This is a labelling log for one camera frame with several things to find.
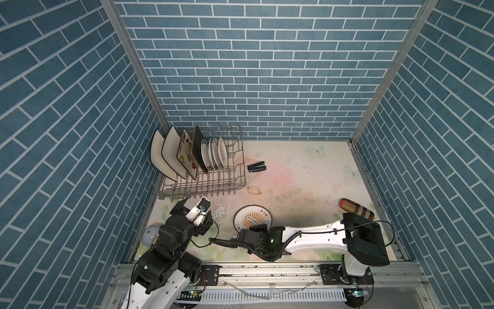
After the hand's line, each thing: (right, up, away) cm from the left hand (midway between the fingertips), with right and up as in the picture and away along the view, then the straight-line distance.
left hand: (202, 204), depth 70 cm
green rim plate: (-3, +19, +26) cm, 32 cm away
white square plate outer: (-28, +17, +21) cm, 39 cm away
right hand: (+19, -14, +10) cm, 26 cm away
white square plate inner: (-22, +20, +22) cm, 37 cm away
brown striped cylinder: (+65, -6, +21) cm, 69 cm away
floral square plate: (-16, +19, +25) cm, 35 cm away
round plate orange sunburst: (+18, -10, +19) cm, 28 cm away
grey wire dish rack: (+3, +4, +31) cm, 32 cm away
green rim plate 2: (-7, +20, +29) cm, 36 cm away
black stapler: (+20, +12, +35) cm, 42 cm away
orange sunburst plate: (+1, +20, +38) cm, 43 cm away
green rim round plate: (-1, +20, +28) cm, 35 cm away
